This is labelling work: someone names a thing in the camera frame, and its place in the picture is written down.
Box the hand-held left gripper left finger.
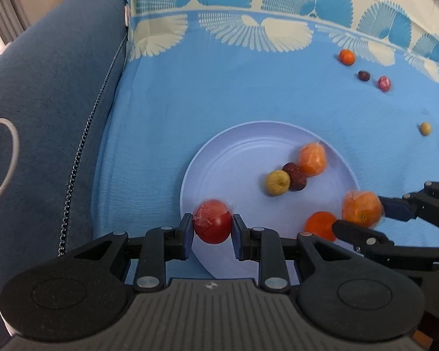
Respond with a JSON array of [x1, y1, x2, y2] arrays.
[[73, 213, 195, 289]]

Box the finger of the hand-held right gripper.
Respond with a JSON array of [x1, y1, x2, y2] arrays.
[[380, 181, 439, 234], [332, 219, 439, 261]]

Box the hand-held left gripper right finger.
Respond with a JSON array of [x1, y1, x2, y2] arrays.
[[231, 214, 354, 290]]

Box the red tomato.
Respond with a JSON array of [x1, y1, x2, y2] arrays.
[[192, 199, 232, 245]]

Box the plastic-wrapped peeled tangerine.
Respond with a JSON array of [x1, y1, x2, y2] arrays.
[[299, 142, 327, 177], [342, 190, 383, 227]]

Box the pale blue round plate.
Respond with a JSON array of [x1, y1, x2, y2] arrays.
[[180, 121, 361, 280]]

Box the blue and cream printed cloth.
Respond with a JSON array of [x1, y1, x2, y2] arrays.
[[91, 0, 439, 286]]

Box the blue fabric sofa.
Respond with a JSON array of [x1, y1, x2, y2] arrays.
[[0, 0, 129, 351]]

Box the white charging cable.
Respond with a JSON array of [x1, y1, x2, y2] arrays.
[[0, 118, 20, 211]]

